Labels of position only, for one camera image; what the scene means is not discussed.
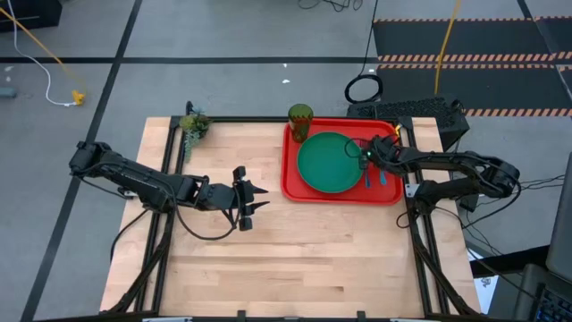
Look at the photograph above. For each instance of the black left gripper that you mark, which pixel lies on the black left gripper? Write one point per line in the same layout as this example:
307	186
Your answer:
221	197

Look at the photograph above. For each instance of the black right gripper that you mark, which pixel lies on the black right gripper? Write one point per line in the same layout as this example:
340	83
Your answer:
380	154

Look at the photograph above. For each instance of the green round plate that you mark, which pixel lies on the green round plate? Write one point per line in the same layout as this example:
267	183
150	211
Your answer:
328	163

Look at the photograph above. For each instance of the green translucent cup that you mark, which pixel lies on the green translucent cup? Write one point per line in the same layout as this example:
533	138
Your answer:
300	121

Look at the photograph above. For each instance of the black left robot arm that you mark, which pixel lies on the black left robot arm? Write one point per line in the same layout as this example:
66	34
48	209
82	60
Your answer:
134	179

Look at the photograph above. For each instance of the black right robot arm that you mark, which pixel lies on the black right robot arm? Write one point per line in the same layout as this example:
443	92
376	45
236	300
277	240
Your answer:
460	163

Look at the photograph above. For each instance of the red plastic tray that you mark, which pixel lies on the red plastic tray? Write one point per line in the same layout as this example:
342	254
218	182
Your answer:
389	192

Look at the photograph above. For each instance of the small green potted plant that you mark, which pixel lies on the small green potted plant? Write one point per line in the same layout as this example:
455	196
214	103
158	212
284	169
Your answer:
195	127

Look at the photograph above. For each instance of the black hazard-striped floor mat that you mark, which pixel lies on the black hazard-striped floor mat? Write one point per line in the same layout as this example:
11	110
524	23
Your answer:
469	40

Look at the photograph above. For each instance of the white printed paper sheet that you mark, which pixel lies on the white printed paper sheet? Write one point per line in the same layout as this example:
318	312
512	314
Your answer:
485	290

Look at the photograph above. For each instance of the dark monitor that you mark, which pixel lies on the dark monitor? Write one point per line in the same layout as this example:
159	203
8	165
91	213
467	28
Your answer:
564	223

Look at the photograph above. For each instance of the yellow floor plug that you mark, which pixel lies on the yellow floor plug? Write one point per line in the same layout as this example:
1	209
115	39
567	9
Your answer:
78	97

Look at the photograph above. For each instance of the black keyboard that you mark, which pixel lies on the black keyboard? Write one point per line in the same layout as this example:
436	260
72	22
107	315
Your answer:
556	308

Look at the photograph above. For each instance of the black box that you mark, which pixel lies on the black box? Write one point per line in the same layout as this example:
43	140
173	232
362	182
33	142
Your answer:
27	13

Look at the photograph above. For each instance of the black metal table frame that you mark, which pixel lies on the black metal table frame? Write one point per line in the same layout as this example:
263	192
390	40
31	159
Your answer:
424	250

